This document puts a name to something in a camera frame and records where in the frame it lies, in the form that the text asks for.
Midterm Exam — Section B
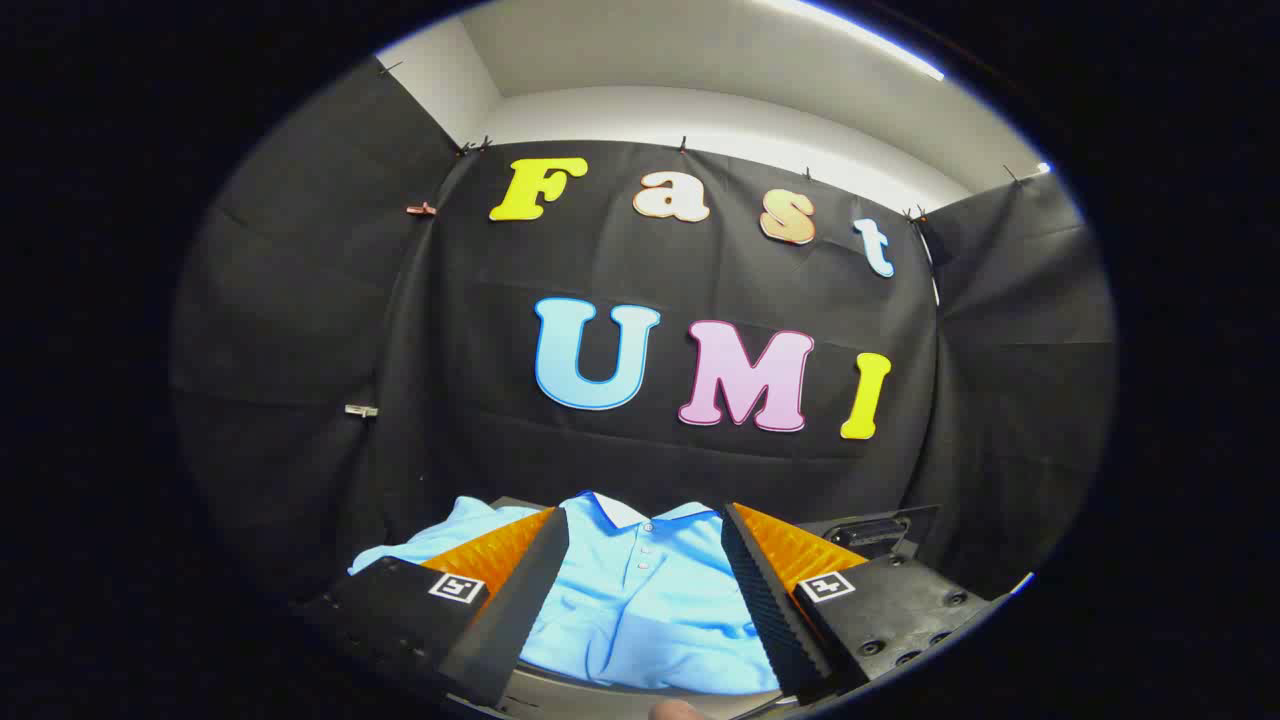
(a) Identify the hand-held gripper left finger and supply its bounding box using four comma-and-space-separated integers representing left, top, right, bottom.
298, 506, 571, 709

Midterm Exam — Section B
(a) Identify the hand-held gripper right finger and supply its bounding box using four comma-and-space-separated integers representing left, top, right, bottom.
720, 502, 993, 699

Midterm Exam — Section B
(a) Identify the light blue polo shirt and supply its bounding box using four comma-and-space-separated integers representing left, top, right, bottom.
348, 491, 781, 696

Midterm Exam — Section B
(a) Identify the grey cabinet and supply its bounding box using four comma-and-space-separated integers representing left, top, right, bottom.
488, 495, 786, 719

